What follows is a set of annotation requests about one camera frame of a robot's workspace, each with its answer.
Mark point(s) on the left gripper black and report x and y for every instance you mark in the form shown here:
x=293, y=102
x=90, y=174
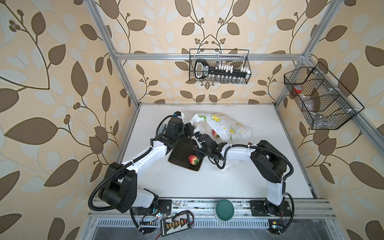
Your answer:
x=190, y=130

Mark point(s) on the red fake strawberry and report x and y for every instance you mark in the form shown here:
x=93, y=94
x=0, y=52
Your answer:
x=194, y=160

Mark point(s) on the white plastic bag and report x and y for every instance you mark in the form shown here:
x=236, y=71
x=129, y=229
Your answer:
x=227, y=128

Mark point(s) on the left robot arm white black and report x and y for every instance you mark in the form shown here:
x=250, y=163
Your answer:
x=119, y=189

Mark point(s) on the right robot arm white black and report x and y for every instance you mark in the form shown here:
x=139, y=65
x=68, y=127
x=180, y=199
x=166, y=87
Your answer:
x=273, y=166

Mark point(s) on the red fake apple with leaves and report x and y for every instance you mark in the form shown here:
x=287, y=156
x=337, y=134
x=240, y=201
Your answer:
x=215, y=134

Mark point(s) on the grey black stapler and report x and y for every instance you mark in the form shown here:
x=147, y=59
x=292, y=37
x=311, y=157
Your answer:
x=160, y=130

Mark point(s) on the black square tray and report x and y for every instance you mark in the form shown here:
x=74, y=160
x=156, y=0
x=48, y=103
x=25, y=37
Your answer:
x=180, y=154

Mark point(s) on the green round lid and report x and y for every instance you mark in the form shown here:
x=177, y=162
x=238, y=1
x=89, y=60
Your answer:
x=224, y=210

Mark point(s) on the black tool in basket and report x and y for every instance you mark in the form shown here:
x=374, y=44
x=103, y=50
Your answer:
x=203, y=70

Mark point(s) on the black charging board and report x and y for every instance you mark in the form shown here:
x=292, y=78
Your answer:
x=169, y=226

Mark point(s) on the small circuit board right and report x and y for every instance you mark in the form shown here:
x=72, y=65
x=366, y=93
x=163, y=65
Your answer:
x=275, y=227

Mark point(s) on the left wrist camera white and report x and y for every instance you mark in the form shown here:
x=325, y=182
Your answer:
x=178, y=114

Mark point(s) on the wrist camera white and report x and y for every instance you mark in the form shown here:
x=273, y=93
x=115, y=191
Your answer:
x=196, y=142
x=178, y=114

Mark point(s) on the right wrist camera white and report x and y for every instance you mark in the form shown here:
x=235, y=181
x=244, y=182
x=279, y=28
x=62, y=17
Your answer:
x=196, y=142

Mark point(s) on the back black wire basket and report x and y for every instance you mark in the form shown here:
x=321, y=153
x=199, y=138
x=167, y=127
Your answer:
x=235, y=57

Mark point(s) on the black wire basket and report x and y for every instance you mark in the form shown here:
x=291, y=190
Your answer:
x=326, y=102
x=235, y=57

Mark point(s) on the right black wire basket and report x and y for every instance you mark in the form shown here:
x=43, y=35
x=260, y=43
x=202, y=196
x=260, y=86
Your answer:
x=326, y=102

